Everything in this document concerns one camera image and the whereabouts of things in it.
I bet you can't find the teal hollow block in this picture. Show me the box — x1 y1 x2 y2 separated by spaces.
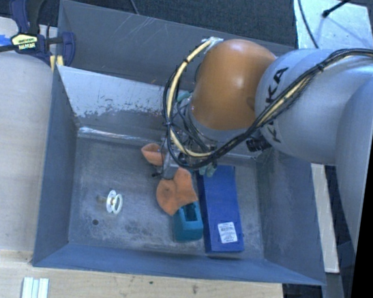
170 199 208 246

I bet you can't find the white plastic ring piece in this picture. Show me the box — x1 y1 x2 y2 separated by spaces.
94 187 125 216

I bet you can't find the blue flat box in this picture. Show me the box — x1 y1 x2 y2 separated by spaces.
186 160 256 259

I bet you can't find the pale wood board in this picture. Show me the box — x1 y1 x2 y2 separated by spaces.
0 17 67 257

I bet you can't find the black cylinder on white bracket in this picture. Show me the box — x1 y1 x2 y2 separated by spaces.
245 134 273 155

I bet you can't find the grey metal bin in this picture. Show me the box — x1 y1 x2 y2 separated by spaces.
22 0 361 298

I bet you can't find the orange cloth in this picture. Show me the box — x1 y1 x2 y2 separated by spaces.
132 140 206 220

